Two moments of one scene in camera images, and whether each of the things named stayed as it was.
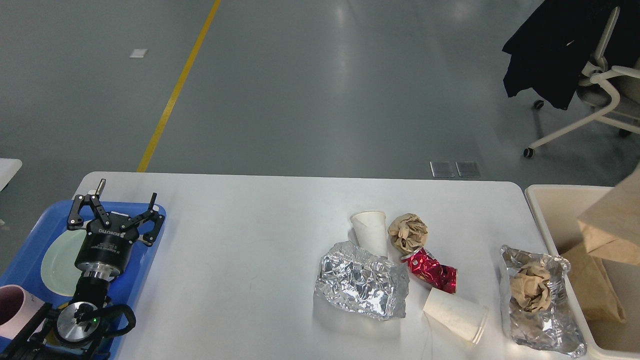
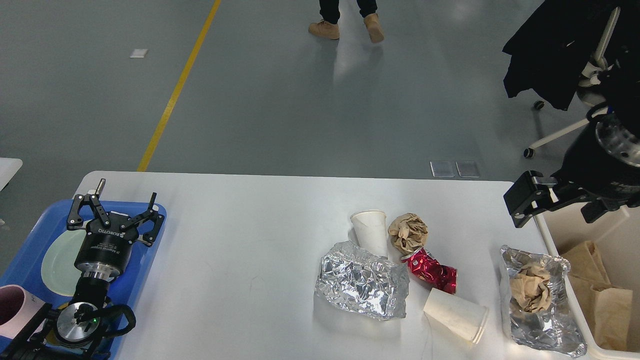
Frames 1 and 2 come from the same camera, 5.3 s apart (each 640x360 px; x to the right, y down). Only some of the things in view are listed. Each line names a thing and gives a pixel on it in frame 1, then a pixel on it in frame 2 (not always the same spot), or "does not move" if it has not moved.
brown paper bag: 594,286 does not move
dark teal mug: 52,336 does not move
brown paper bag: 611,229 to 606,310
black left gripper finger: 75,220 does not move
